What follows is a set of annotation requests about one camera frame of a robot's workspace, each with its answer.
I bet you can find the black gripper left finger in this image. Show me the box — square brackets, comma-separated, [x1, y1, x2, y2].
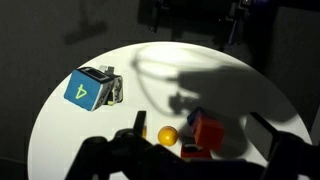
[65, 111, 147, 180]

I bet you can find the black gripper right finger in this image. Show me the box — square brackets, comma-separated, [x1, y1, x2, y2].
[249, 112, 320, 180]

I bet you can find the orange lego block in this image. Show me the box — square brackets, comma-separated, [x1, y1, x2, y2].
[192, 113, 224, 151]

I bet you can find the orange red base block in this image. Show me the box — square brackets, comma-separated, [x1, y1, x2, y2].
[180, 145, 211, 159]

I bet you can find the dark blue bottom block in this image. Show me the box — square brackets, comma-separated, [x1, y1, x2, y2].
[187, 107, 202, 125]

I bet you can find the blue cube with number four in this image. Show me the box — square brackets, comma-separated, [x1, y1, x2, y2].
[64, 66, 123, 111]

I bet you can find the yellow ball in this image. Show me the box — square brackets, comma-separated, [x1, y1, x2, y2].
[158, 126, 179, 146]

